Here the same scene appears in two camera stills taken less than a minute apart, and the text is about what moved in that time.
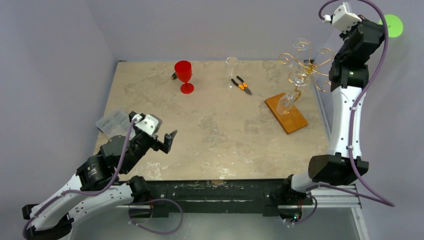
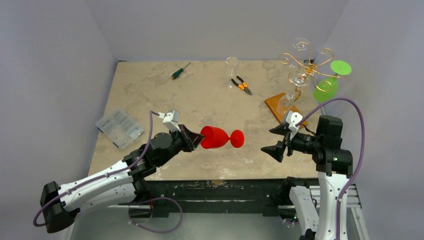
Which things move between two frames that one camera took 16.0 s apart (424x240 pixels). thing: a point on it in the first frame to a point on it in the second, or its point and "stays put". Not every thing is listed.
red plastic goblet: x=183 y=70 to x=214 y=137
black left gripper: x=165 y=146 to x=194 y=138
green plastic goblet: x=395 y=26 to x=326 y=88
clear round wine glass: x=302 y=48 stays put
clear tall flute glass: x=231 y=63 stays put
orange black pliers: x=244 y=86 stays put
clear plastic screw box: x=114 y=124 stays put
